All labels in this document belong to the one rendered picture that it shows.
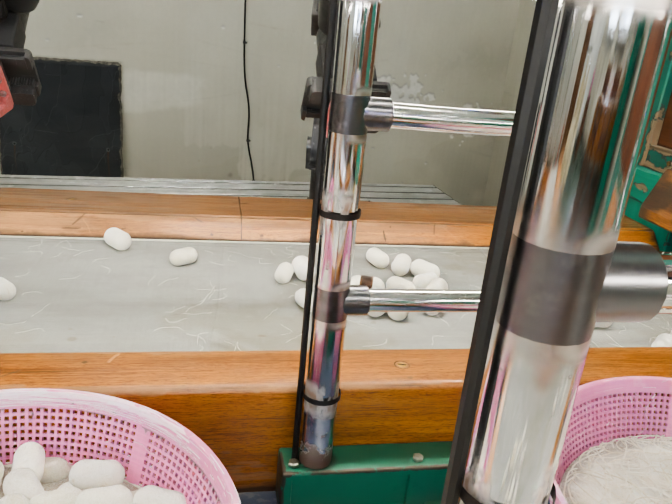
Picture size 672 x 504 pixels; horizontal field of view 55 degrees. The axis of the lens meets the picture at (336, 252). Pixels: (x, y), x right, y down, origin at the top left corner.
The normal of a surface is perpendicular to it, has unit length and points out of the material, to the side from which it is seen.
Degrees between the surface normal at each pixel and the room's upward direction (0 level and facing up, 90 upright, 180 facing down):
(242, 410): 90
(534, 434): 90
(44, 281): 0
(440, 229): 45
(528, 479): 90
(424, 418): 90
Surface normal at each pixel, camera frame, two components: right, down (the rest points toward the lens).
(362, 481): 0.18, 0.36
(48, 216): 0.19, -0.40
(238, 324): 0.09, -0.93
